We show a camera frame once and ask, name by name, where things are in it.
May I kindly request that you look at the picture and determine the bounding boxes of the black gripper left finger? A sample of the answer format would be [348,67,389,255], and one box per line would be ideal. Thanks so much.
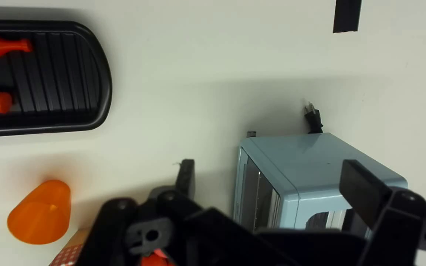
[175,159,197,197]

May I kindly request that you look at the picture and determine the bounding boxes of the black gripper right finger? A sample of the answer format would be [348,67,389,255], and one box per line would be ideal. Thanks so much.
[339,159,395,231]

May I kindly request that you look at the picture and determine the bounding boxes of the orange plastic cup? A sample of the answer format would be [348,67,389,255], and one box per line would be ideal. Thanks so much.
[6,179,73,247]

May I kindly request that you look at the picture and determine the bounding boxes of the black ribbed plastic tray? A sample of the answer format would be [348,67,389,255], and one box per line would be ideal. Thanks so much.
[0,20,114,139]

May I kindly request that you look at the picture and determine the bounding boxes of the light blue toy oven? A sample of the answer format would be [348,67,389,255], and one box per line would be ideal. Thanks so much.
[231,132,410,234]

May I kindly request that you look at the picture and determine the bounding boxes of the red plush vegetable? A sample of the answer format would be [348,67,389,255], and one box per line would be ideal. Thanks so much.
[141,249,175,266]

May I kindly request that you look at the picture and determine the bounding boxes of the black oven power plug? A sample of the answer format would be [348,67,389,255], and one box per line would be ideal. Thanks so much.
[302,102,326,135]

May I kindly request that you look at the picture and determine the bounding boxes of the black tape strip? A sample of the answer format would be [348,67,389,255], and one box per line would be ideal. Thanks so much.
[332,0,364,34]

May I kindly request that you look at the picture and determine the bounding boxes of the plain toy ketchup bottle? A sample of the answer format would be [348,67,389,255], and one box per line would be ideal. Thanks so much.
[0,33,36,63]

